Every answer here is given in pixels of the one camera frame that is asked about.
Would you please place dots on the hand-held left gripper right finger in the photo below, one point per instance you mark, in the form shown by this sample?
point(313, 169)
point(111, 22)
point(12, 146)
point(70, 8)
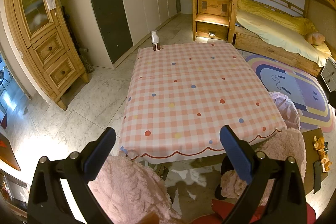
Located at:
point(236, 153)

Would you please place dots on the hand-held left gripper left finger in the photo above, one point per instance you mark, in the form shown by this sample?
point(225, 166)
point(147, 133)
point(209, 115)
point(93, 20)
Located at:
point(101, 153)

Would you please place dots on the pink plastic bag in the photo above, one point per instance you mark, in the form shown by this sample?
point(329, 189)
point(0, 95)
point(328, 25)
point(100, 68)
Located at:
point(286, 108)

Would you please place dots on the red cloth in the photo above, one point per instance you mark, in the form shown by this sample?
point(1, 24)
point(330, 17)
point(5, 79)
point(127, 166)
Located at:
point(225, 211)

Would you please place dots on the table with pink checkered cloth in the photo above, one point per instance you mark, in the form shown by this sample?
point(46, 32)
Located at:
point(197, 87)

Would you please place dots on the black knife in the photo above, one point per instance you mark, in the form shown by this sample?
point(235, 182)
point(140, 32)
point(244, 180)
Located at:
point(317, 176)

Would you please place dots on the orange peels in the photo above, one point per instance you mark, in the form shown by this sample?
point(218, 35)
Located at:
point(321, 148)

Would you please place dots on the orange framed board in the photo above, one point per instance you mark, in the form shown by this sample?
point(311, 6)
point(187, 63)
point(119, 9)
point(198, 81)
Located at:
point(9, 153)

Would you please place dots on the rainbow oval rug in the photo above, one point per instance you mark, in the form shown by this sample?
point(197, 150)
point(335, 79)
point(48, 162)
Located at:
point(302, 87)

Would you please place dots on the camouflage bag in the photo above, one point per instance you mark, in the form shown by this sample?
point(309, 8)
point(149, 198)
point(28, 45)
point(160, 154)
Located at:
point(86, 61)

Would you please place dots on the wooden bunk bed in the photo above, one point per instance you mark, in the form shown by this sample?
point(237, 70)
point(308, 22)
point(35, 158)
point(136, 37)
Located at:
point(270, 52)

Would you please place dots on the wooden cabinet with glass door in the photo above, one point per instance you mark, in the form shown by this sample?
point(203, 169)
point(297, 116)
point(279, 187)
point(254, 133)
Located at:
point(52, 56)

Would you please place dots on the small white cabinet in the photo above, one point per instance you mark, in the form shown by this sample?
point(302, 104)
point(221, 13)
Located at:
point(328, 73)

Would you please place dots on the white spray bottle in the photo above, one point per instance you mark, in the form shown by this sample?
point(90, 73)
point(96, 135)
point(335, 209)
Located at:
point(155, 41)

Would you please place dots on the pale yellow bed sheet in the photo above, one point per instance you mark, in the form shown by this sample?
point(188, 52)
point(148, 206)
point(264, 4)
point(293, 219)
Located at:
point(275, 35)

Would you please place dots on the pink plush toy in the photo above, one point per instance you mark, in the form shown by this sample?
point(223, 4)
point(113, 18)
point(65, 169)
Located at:
point(315, 39)

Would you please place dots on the yellow blanket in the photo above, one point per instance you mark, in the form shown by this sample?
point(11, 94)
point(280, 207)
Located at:
point(275, 15)

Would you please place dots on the dark chalkboard panel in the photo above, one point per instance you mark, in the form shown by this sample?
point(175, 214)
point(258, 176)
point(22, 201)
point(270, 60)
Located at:
point(107, 3)

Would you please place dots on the white paper tag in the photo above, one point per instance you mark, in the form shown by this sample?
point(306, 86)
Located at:
point(50, 3)

